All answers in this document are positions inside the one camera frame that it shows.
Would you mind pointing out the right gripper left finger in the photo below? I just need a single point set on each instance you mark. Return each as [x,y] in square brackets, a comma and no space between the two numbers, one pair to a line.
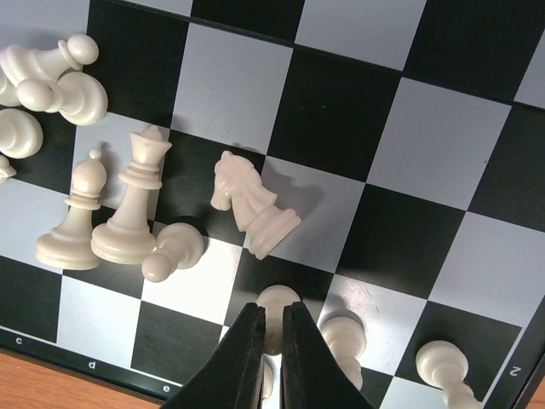
[233,375]

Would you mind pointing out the black magnetic chess board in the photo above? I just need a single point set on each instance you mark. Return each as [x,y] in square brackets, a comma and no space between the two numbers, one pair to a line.
[408,136]

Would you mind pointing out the white chess bishop standing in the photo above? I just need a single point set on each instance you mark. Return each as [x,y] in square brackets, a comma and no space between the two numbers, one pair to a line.
[67,246]

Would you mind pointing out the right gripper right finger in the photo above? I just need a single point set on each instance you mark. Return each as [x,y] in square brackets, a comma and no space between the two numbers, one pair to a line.
[310,376]

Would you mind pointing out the white chess queen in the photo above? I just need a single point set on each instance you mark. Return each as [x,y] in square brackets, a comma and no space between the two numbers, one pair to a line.
[126,238]

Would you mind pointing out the white chess knight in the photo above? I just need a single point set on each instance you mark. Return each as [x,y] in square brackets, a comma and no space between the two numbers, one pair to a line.
[238,187]

